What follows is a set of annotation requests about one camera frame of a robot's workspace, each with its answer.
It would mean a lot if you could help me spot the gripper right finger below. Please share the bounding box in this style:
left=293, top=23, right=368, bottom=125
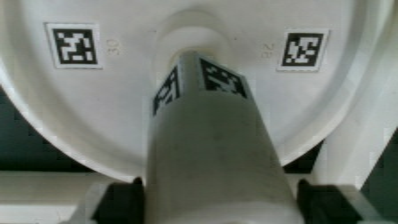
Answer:
left=295, top=178, right=387, bottom=224

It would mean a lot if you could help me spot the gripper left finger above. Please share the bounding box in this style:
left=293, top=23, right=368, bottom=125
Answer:
left=61, top=176, right=148, bottom=224

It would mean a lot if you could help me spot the white cylindrical table leg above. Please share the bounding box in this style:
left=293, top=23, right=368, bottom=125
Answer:
left=146, top=51, right=304, bottom=224

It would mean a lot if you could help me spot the white round table top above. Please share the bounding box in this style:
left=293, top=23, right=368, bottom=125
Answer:
left=0, top=0, right=398, bottom=180

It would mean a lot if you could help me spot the white front fence bar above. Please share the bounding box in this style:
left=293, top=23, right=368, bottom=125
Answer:
left=0, top=171, right=114, bottom=224

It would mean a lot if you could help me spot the white right fence block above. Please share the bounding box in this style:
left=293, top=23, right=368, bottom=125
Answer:
left=311, top=66, right=398, bottom=188

